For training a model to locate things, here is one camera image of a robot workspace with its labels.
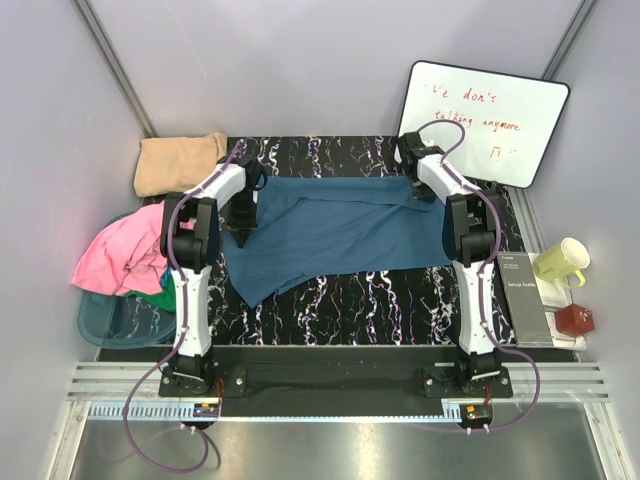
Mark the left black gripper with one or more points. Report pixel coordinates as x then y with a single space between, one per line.
241 229

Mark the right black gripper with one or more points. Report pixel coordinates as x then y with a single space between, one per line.
424 194

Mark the blue t shirt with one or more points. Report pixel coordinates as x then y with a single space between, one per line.
312 227

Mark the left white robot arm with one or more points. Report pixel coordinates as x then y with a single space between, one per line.
190 240

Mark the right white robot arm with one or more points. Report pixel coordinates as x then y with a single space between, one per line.
469 239

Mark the white paper stack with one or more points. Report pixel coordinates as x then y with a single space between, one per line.
555 297

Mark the folded beige t shirt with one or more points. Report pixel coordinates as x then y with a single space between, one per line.
176 164

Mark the green t shirt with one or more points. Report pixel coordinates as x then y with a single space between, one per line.
165 300

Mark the white whiteboard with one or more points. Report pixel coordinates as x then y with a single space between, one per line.
509 120

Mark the black marble pattern mat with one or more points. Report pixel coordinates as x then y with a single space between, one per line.
406 307

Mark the pink t shirt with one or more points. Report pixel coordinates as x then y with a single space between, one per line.
125 256

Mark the grey setup guide booklet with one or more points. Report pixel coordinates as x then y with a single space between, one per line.
525 306

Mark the yellow green mug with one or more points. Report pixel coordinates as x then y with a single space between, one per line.
563 263

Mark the teal plastic basket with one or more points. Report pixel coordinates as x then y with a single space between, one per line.
116 322

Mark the red brown box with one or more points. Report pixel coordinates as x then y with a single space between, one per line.
574 320

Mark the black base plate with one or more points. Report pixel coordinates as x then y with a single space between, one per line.
429 371

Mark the aluminium rail frame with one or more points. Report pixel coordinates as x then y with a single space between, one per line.
101 390

